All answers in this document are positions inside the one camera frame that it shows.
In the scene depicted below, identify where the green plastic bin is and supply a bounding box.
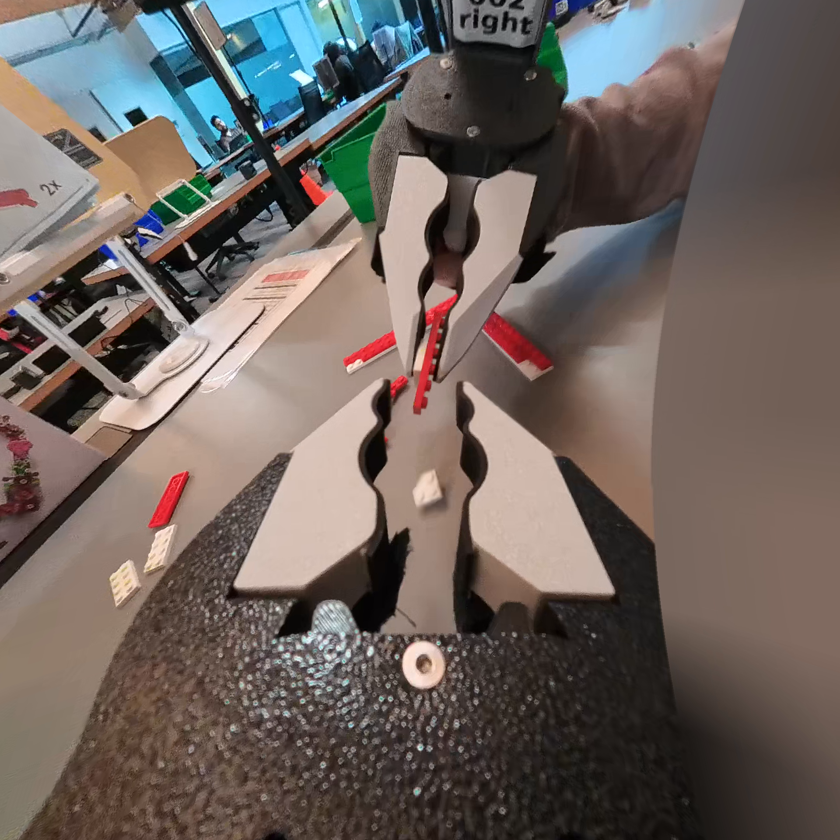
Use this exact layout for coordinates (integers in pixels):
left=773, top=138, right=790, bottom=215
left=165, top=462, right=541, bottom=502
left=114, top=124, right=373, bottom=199
left=319, top=25, right=568, bottom=225

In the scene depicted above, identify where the clear plastic bag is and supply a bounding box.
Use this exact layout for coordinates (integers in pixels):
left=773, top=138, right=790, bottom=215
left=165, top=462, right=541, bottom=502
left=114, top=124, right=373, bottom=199
left=199, top=354, right=263, bottom=396

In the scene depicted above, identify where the red and white lego assembly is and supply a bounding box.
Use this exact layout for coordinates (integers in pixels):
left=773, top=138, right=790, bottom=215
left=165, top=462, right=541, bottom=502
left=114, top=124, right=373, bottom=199
left=411, top=294, right=462, bottom=417

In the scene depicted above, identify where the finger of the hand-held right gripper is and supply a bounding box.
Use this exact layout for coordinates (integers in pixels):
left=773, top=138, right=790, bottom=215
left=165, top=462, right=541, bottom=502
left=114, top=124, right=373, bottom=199
left=435, top=172, right=539, bottom=384
left=378, top=153, right=452, bottom=376

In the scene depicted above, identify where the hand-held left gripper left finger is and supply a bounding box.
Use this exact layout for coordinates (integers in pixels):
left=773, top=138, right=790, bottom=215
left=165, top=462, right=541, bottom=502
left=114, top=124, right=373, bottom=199
left=231, top=378, right=395, bottom=602

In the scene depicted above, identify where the black tripod stand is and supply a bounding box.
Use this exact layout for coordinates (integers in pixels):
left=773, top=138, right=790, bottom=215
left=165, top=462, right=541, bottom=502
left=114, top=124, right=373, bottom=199
left=141, top=0, right=312, bottom=227

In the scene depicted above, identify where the long brown desk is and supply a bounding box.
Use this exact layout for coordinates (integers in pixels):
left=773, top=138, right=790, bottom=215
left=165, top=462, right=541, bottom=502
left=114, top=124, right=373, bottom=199
left=141, top=66, right=421, bottom=263

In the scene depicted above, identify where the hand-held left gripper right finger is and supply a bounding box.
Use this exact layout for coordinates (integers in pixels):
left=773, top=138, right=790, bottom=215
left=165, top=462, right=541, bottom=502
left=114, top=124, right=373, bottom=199
left=456, top=381, right=616, bottom=606

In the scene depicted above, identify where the black office chair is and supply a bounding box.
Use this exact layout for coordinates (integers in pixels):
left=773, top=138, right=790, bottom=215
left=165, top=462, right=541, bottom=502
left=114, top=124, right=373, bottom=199
left=197, top=239, right=260, bottom=284

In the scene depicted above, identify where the tan desk divider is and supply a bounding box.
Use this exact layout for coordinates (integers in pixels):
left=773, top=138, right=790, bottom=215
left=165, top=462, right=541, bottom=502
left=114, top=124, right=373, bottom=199
left=105, top=117, right=199, bottom=191

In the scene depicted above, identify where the red white-tipped lego strip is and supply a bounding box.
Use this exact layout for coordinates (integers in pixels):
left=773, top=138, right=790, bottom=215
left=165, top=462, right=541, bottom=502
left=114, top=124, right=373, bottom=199
left=482, top=313, right=555, bottom=382
left=344, top=331, right=399, bottom=375

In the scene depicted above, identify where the lego instruction booklet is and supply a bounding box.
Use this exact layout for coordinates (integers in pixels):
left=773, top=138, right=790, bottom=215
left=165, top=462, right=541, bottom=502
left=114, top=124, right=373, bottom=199
left=0, top=105, right=101, bottom=261

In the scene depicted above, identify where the white desk lamp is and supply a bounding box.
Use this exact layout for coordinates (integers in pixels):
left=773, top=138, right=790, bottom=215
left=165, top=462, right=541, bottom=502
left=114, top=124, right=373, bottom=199
left=0, top=192, right=265, bottom=432

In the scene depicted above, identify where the white studded lego plate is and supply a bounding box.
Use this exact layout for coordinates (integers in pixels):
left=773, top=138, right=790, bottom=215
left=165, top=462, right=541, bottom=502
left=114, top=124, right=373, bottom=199
left=142, top=524, right=179, bottom=574
left=109, top=559, right=141, bottom=609

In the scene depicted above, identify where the small green bin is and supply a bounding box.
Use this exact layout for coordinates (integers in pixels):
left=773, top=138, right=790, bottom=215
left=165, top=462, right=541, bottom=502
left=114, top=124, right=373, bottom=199
left=151, top=174, right=215, bottom=225

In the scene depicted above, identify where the printed paper sheet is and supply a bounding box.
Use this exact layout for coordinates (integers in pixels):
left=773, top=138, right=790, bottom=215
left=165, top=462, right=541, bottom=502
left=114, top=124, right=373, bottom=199
left=217, top=238, right=363, bottom=324

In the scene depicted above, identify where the person's right forearm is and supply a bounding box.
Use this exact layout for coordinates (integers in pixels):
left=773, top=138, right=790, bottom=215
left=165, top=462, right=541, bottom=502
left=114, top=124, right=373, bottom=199
left=558, top=26, right=739, bottom=240

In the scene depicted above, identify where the long red lego plate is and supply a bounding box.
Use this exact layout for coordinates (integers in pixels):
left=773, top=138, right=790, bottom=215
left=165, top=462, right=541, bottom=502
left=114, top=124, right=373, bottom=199
left=148, top=470, right=190, bottom=530

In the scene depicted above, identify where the small white lego plate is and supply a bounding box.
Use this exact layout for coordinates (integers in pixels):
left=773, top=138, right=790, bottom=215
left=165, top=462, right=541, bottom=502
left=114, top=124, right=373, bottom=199
left=411, top=469, right=445, bottom=511

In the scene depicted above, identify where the lego set box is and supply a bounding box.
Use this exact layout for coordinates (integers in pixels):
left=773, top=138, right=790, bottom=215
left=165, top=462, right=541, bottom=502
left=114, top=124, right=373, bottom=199
left=0, top=397, right=107, bottom=563

